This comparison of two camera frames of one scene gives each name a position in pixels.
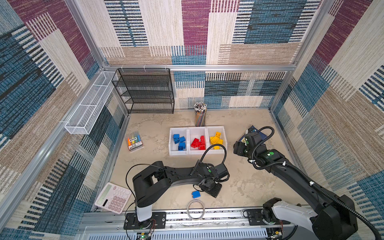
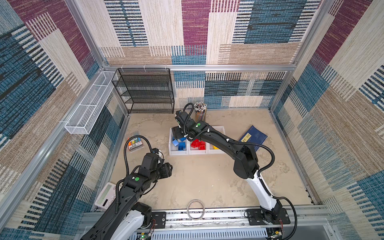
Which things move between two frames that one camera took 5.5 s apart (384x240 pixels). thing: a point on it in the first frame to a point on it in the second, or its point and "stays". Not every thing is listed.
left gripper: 215,193 to 166,170
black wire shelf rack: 145,89 stays
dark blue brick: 176,137 stays
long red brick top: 196,143 stays
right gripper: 238,147 to 176,132
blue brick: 181,146 stays
